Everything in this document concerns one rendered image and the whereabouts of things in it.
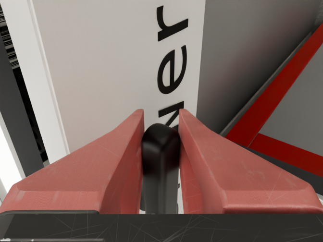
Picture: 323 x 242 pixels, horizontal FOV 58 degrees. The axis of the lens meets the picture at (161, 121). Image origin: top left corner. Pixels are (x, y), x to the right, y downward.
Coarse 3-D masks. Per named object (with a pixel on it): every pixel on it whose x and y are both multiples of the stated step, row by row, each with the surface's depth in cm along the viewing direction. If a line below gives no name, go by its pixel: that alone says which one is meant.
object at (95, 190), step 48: (96, 144) 8; (48, 192) 5; (96, 192) 5; (0, 240) 5; (48, 240) 5; (96, 240) 5; (144, 240) 5; (192, 240) 5; (240, 240) 5; (288, 240) 5
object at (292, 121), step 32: (320, 32) 64; (288, 64) 50; (320, 64) 51; (288, 96) 42; (320, 96) 42; (256, 128) 36; (288, 128) 36; (320, 128) 36; (288, 160) 31; (320, 160) 31; (320, 192) 26
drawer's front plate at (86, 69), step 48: (0, 0) 9; (48, 0) 9; (96, 0) 10; (144, 0) 12; (192, 0) 16; (48, 48) 9; (96, 48) 11; (144, 48) 14; (192, 48) 17; (48, 96) 10; (96, 96) 12; (144, 96) 15; (192, 96) 20; (48, 144) 12
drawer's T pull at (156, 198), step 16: (160, 128) 11; (144, 144) 11; (160, 144) 11; (176, 144) 11; (144, 160) 12; (160, 160) 11; (176, 160) 12; (144, 176) 12; (160, 176) 12; (176, 176) 13; (144, 192) 13; (160, 192) 12; (176, 192) 13; (144, 208) 14; (160, 208) 13; (176, 208) 14
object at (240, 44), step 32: (224, 0) 29; (256, 0) 36; (288, 0) 49; (320, 0) 75; (224, 32) 32; (256, 32) 41; (288, 32) 57; (224, 64) 35; (256, 64) 46; (224, 96) 39; (256, 96) 54; (224, 128) 45
